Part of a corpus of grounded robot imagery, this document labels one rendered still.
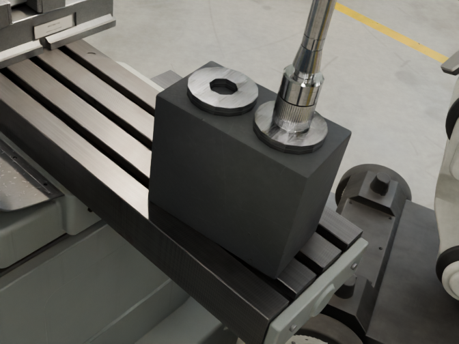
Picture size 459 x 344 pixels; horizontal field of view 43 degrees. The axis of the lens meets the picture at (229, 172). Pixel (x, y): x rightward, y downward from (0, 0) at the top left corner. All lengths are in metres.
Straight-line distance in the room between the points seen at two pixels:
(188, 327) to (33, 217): 0.73
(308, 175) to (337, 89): 2.34
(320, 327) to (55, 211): 0.55
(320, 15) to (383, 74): 2.62
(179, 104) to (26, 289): 0.50
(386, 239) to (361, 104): 1.58
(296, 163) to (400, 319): 0.70
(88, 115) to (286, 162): 0.44
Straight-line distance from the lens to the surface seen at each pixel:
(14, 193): 0.96
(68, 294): 1.21
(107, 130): 0.97
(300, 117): 0.68
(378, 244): 1.39
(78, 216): 1.02
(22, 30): 1.13
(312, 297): 0.80
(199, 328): 1.62
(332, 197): 1.75
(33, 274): 1.07
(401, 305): 1.33
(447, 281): 1.29
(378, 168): 1.58
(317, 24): 0.63
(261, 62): 3.05
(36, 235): 1.02
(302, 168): 0.67
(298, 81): 0.65
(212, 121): 0.70
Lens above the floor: 1.55
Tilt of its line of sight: 42 degrees down
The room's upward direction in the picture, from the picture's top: 11 degrees clockwise
